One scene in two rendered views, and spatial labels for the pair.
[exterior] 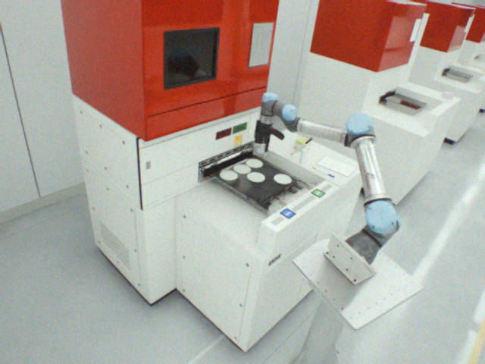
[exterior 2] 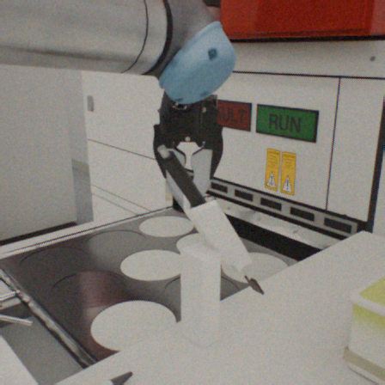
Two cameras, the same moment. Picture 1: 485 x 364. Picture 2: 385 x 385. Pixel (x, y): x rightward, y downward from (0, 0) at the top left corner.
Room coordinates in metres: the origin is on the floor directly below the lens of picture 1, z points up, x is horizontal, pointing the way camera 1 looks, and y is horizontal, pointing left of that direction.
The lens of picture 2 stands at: (1.84, -0.66, 1.21)
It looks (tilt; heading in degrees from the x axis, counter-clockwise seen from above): 18 degrees down; 99
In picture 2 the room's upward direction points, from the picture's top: straight up
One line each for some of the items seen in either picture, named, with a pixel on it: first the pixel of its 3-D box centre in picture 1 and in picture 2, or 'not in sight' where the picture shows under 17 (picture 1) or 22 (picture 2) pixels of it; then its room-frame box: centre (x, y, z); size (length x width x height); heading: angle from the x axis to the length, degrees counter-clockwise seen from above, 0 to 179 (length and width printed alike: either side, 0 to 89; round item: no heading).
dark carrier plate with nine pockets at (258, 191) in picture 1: (255, 177); (154, 265); (1.68, -0.08, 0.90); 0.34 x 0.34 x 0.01; 51
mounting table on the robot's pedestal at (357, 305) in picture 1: (350, 280); not in sight; (1.12, -0.55, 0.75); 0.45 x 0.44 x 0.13; 34
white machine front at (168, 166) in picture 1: (204, 152); (185, 145); (1.68, 0.22, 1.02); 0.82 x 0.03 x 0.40; 141
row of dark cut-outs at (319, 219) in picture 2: (227, 153); (244, 195); (1.81, 0.10, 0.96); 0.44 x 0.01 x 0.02; 141
